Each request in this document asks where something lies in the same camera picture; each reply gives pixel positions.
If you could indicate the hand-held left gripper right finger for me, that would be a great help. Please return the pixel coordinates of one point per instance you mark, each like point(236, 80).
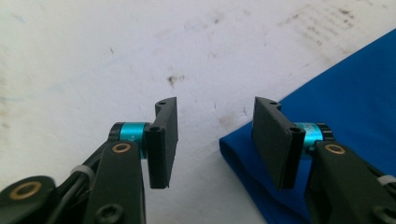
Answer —
point(274, 143)

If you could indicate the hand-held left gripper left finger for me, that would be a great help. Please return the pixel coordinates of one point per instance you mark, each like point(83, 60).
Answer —
point(163, 143)

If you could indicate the blue t-shirt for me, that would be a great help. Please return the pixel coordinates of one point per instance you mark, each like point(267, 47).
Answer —
point(358, 93)

